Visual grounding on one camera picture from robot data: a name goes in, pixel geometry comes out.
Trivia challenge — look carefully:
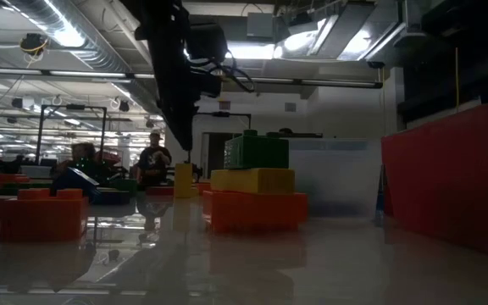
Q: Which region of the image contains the person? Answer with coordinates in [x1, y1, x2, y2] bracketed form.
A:
[136, 128, 174, 188]

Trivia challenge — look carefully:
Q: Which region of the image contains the grey ceiling box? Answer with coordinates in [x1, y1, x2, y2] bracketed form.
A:
[246, 12, 275, 42]

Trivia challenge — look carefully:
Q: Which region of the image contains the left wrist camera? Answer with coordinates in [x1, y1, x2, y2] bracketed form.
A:
[184, 21, 229, 99]

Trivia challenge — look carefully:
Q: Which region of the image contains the small orange studded block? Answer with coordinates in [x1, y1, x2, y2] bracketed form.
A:
[0, 187, 90, 244]

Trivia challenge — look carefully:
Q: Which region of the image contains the yellow long block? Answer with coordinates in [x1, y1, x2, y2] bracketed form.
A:
[210, 167, 297, 196]

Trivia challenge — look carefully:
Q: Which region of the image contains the background robot station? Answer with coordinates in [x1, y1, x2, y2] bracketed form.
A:
[48, 142, 116, 190]

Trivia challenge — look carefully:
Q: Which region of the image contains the red long block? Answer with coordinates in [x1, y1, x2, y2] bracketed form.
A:
[145, 186, 175, 197]

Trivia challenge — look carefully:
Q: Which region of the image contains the black gantry frame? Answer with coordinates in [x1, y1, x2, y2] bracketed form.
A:
[35, 103, 108, 167]
[192, 111, 252, 130]

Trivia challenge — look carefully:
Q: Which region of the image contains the small green studded block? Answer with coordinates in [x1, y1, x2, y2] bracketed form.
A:
[223, 128, 291, 171]

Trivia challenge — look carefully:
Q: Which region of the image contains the purple long block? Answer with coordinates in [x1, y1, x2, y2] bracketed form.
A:
[98, 188, 131, 206]

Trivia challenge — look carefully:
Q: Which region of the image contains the small blue block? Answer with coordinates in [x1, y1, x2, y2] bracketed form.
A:
[50, 166, 103, 205]

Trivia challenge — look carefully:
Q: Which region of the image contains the ceiling light panel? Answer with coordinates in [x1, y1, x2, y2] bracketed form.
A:
[225, 41, 280, 61]

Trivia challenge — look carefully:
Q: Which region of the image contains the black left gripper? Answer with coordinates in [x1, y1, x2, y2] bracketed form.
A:
[136, 0, 201, 153]

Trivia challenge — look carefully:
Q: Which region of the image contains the black cable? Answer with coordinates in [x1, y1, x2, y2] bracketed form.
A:
[192, 54, 257, 94]

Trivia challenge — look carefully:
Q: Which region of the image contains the dark doorway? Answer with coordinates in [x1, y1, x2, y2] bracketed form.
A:
[201, 131, 228, 179]

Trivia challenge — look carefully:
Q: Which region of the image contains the red plastic bin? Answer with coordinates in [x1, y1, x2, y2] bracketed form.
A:
[380, 97, 488, 260]

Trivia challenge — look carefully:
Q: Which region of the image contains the rectangular metal duct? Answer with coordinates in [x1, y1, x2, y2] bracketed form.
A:
[275, 0, 408, 63]

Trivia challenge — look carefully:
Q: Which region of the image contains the orange studded brick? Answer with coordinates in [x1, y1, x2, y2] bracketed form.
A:
[202, 189, 309, 234]

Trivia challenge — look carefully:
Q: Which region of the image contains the black yellow cable reel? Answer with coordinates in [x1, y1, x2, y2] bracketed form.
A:
[18, 32, 51, 58]

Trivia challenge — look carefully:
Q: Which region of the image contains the silver ventilation duct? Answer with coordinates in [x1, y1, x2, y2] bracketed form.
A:
[0, 0, 163, 115]

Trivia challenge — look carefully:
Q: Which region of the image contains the red-orange studded brick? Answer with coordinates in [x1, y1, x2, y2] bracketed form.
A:
[194, 181, 213, 198]

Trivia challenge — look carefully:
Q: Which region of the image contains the clear plastic bin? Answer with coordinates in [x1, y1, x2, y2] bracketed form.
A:
[286, 136, 384, 215]

